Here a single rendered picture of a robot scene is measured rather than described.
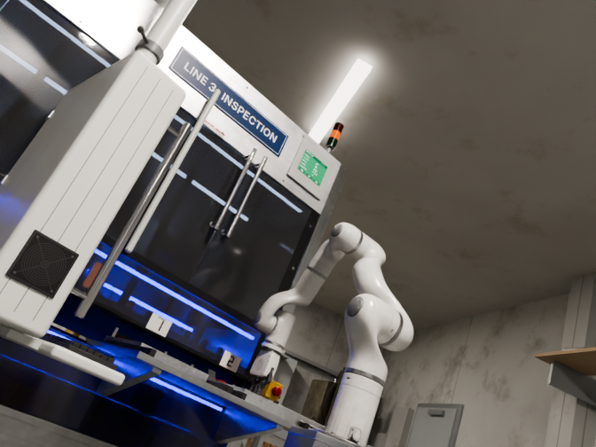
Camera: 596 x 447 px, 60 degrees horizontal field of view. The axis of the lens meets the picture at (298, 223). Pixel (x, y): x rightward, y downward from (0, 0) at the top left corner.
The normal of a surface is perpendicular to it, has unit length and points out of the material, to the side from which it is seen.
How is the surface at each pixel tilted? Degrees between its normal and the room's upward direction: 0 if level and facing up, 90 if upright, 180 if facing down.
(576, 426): 90
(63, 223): 90
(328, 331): 90
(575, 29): 180
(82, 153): 90
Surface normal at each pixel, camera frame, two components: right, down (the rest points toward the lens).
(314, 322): 0.28, -0.30
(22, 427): 0.62, -0.11
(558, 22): -0.36, 0.85
